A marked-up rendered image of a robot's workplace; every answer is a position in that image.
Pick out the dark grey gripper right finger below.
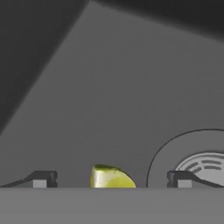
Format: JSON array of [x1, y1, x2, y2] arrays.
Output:
[[166, 170, 224, 189]]

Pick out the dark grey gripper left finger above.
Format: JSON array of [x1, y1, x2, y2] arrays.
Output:
[[0, 170, 59, 189]]

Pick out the round grey sink drain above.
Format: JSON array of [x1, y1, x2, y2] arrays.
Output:
[[146, 129, 224, 189]]

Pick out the yellow lemon wedge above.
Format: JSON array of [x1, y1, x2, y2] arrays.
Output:
[[89, 164, 137, 189]]

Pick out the grey sink basin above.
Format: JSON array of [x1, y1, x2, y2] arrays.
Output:
[[0, 0, 224, 189]]

